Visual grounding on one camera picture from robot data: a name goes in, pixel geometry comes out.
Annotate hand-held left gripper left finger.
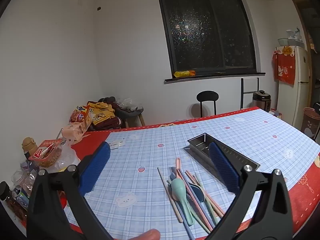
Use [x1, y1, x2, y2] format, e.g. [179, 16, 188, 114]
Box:
[26, 141, 112, 240]

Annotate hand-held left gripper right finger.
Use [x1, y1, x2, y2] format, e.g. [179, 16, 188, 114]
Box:
[205, 142, 293, 240]

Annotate stainless steel utensil tray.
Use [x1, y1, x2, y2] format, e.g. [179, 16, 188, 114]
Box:
[187, 132, 260, 174]

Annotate blue plastic spoon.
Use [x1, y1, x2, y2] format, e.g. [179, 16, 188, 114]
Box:
[189, 182, 207, 204]

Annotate pink plastic spoon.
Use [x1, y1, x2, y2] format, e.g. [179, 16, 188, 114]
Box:
[175, 157, 182, 180]

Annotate green plastic spoon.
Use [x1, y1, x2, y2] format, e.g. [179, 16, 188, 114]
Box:
[171, 177, 195, 225]

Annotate pile of pastel chopsticks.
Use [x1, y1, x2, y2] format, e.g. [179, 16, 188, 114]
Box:
[157, 166, 225, 240]

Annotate person's left hand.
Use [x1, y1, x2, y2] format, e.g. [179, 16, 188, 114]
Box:
[135, 229, 161, 240]

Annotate white plastic container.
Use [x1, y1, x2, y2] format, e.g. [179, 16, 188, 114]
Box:
[47, 145, 80, 173]

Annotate white sachets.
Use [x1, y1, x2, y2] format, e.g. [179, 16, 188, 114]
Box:
[107, 139, 125, 150]

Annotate dark red clothes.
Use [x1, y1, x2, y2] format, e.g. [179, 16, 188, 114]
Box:
[92, 97, 125, 130]

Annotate clear cup with snack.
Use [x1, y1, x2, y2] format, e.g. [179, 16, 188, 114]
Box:
[29, 128, 67, 168]

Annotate orange snack bag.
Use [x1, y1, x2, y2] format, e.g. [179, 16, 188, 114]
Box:
[70, 105, 93, 130]

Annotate yellow clothes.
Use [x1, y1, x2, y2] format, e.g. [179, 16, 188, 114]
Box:
[87, 101, 115, 125]

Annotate clear plastic bag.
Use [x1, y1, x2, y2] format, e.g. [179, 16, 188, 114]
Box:
[117, 98, 138, 112]

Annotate bottle with tan lid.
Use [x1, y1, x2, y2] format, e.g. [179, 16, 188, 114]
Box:
[22, 137, 40, 170]

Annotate black round stool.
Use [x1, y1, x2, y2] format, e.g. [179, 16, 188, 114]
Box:
[196, 90, 219, 118]

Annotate clear glass jar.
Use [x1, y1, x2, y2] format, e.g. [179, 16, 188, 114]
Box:
[11, 169, 38, 193]

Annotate dark rice cooker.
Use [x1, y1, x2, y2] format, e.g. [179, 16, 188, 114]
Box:
[252, 90, 272, 112]

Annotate black windowsill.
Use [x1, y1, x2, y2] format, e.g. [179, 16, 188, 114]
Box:
[164, 72, 265, 85]

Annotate brown trash bin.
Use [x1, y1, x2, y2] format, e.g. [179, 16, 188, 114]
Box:
[301, 107, 320, 138]

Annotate yellow snack packet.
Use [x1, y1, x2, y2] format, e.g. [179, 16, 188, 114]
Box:
[174, 70, 196, 78]

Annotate red printed cloth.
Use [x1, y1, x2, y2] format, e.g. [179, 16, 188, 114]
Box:
[273, 46, 296, 85]

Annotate white fridge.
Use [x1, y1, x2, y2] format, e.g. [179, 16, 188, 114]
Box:
[275, 45, 310, 128]

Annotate dark window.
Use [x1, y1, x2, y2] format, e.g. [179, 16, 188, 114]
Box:
[155, 0, 258, 74]

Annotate bowls on fridge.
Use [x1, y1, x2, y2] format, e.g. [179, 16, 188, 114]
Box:
[277, 29, 304, 48]

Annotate black metal chair frame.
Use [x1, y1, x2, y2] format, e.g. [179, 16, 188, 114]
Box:
[240, 77, 260, 110]

